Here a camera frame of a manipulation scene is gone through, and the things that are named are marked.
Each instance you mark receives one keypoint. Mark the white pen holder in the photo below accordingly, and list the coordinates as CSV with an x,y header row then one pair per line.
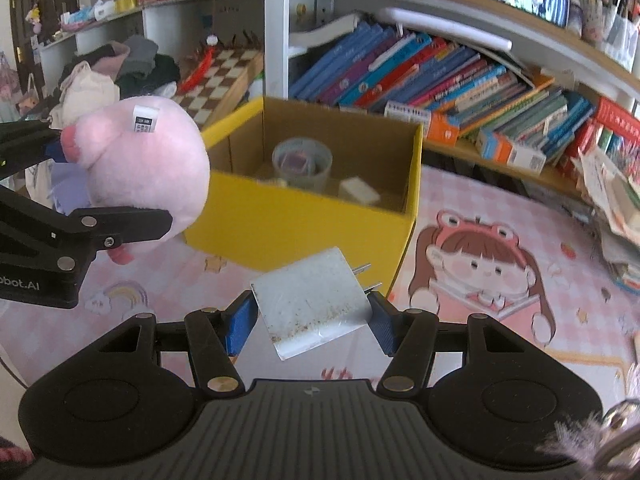
x,y
622,40

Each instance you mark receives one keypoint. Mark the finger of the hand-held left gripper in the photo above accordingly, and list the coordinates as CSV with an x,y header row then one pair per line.
x,y
130,225
25,145

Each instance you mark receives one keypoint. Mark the white charger plug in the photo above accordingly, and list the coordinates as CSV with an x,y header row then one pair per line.
x,y
310,300

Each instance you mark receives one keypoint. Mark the wooden chessboard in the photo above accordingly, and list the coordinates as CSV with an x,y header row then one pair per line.
x,y
220,90

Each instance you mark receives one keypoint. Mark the clear tape roll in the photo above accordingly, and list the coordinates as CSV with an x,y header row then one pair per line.
x,y
322,170

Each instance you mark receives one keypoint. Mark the bookshelf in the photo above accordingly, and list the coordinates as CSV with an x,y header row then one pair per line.
x,y
276,35

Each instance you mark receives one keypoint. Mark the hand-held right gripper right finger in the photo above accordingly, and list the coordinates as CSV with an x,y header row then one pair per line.
x,y
385,325

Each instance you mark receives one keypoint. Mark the short orange white box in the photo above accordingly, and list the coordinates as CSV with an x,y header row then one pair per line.
x,y
505,152

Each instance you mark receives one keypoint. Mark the grey fluffy charm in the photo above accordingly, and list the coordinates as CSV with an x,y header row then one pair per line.
x,y
580,440

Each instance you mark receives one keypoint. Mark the dark clothes pile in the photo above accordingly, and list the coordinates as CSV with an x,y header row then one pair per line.
x,y
150,70

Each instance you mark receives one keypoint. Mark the row of books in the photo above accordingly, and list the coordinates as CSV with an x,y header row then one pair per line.
x,y
400,75

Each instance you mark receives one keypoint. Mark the stack of papers and books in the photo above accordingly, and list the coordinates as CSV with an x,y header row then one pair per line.
x,y
620,210

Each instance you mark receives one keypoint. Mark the pink printed desktop cloth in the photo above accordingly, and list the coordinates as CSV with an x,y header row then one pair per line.
x,y
500,270

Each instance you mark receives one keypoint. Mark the red plastic strip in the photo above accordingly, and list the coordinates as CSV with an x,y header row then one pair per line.
x,y
197,72

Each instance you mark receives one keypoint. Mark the purple garment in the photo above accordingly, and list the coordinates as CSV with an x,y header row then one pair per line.
x,y
70,180

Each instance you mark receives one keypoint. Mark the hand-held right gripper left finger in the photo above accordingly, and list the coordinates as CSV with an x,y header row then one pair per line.
x,y
240,325

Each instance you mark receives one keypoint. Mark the white rectangular block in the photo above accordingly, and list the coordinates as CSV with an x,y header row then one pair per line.
x,y
357,190

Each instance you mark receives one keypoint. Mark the pink plush pig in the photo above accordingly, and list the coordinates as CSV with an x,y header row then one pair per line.
x,y
150,160

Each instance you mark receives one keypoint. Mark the yellow cardboard box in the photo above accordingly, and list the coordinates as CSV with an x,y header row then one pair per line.
x,y
280,225

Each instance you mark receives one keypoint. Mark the red book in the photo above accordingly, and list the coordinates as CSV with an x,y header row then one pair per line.
x,y
620,120

